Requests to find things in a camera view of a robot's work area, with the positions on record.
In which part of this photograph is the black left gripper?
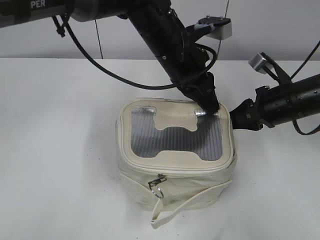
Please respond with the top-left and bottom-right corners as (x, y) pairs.
(127, 0), (209, 85)

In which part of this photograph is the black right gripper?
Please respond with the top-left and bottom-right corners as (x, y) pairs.
(177, 72), (275, 131)

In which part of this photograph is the cream zippered lunch bag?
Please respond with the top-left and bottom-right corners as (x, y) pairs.
(115, 98), (237, 229)

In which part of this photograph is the silver zipper pull with ring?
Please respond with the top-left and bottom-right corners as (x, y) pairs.
(147, 173), (167, 199)

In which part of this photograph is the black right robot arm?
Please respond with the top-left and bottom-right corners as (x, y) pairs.
(230, 74), (320, 131)

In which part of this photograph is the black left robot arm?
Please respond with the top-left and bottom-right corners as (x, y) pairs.
(0, 0), (220, 114)

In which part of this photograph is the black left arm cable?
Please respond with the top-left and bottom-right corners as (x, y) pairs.
(51, 14), (217, 90)

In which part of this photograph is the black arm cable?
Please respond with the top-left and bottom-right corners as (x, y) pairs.
(289, 39), (320, 136)
(51, 14), (217, 90)

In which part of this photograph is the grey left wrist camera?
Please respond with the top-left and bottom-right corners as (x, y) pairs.
(193, 15), (232, 41)

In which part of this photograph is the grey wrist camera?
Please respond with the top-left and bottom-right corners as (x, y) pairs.
(193, 15), (232, 41)
(248, 51), (293, 83)

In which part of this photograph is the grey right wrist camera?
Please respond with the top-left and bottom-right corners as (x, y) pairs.
(248, 51), (293, 83)

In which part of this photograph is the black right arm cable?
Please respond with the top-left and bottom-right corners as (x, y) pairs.
(289, 39), (320, 136)

